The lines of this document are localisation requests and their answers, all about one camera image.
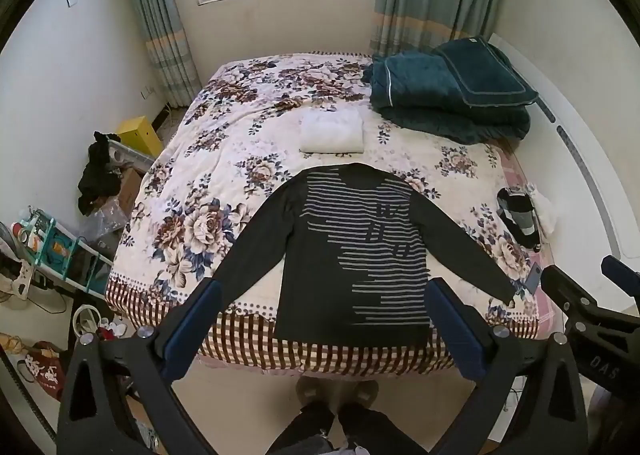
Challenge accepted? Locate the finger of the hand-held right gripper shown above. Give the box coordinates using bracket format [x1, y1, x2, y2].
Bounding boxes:
[540, 263, 608, 336]
[601, 255, 640, 298]

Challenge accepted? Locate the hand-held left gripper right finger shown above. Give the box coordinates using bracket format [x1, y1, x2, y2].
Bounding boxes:
[424, 276, 588, 455]

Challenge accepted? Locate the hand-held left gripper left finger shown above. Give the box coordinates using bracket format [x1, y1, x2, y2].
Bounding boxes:
[56, 279, 223, 455]

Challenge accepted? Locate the dark striped long-sleeve shirt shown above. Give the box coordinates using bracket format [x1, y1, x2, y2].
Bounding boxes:
[212, 162, 518, 348]

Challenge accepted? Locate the grey-blue phone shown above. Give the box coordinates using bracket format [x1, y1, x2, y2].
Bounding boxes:
[522, 262, 543, 295]

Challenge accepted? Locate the white crumpled cloth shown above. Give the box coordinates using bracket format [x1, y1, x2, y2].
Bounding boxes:
[530, 185, 558, 236]

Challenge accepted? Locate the black grey clothing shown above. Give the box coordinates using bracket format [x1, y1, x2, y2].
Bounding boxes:
[496, 188, 542, 251]

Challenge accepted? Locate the person's right beige slipper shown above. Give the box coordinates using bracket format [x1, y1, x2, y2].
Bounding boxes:
[342, 379, 381, 408]

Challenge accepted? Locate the person's beige slipper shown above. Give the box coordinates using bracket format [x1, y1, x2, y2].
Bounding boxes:
[296, 379, 341, 411]
[342, 379, 381, 408]

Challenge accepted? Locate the white headboard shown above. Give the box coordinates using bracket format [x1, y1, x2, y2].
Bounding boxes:
[487, 32, 640, 261]

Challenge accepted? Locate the clear plastic bag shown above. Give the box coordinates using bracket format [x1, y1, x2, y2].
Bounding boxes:
[85, 205, 128, 246]

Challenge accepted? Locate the person's left beige slipper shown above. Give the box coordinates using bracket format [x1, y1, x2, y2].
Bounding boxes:
[296, 379, 341, 411]

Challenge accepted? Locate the person's left leg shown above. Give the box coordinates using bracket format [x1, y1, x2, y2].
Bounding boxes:
[262, 402, 341, 455]

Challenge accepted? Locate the red patterned bag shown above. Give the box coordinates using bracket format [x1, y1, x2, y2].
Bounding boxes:
[17, 340, 66, 401]

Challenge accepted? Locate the cardboard box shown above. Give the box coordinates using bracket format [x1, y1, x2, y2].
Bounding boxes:
[117, 168, 146, 216]

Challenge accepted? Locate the floral fleece blanket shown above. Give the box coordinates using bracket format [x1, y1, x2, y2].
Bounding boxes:
[105, 51, 543, 376]

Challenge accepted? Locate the teal shelf rack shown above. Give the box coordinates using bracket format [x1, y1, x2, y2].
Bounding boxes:
[12, 208, 116, 296]

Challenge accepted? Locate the black garment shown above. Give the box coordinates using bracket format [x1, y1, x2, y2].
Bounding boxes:
[76, 132, 123, 216]

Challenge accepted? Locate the yellow box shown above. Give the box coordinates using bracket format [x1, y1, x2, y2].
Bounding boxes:
[116, 115, 164, 158]

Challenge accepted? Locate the teal pillow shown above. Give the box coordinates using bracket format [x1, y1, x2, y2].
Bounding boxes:
[432, 36, 540, 108]

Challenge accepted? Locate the white folded cloth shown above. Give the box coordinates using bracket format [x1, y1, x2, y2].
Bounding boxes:
[299, 108, 365, 154]

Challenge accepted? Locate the teal folded quilt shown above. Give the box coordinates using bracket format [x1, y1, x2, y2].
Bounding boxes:
[362, 50, 531, 145]

